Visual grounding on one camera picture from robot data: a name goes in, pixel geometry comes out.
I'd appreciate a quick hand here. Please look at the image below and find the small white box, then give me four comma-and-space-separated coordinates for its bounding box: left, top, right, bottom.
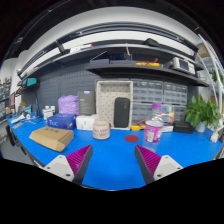
76, 116, 96, 131

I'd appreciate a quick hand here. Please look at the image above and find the dark grey shelf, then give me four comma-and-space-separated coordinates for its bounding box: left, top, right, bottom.
86, 64, 208, 87

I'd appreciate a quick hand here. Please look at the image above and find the green potted plant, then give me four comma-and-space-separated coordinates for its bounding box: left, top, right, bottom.
184, 96, 221, 133

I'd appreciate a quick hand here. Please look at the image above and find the grey drawer organiser cabinet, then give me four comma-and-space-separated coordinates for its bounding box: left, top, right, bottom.
132, 80, 188, 122

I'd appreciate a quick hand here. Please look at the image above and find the purple plastic bag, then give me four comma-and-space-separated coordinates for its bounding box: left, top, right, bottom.
58, 95, 79, 115

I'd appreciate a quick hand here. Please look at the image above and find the brown cardboard box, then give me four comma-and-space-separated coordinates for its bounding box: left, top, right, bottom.
29, 127, 74, 152

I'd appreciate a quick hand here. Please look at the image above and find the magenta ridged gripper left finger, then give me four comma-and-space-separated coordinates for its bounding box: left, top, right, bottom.
44, 145, 93, 185

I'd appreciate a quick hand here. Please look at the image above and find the black speaker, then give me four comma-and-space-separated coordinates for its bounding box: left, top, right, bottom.
114, 97, 130, 128

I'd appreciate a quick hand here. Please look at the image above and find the dark grey upright box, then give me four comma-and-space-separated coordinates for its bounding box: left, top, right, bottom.
78, 91, 95, 115

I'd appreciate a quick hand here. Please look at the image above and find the red round coaster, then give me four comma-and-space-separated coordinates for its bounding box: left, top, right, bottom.
125, 135, 139, 142

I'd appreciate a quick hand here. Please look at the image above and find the blue product box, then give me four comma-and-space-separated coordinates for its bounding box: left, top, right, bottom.
47, 113, 76, 130

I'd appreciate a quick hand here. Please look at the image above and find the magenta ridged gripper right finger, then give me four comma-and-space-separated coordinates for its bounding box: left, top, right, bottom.
134, 145, 182, 184

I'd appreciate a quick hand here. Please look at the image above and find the black small box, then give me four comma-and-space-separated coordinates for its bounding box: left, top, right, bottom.
173, 121, 191, 133

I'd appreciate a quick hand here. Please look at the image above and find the beige ceramic cup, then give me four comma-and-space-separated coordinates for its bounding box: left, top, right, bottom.
93, 121, 110, 140

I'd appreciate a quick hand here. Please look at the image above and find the yellow tool on shelf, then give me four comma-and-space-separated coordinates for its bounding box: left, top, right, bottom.
136, 62, 160, 67

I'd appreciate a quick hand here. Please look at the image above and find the white instrument on shelf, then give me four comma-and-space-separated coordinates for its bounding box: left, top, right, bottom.
173, 57, 195, 75

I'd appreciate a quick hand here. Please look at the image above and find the white pegboard tray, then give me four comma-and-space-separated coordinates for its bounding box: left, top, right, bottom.
96, 80, 133, 129

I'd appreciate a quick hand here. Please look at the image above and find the clear bottle pink label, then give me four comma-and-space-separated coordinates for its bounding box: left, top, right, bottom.
143, 103, 163, 143

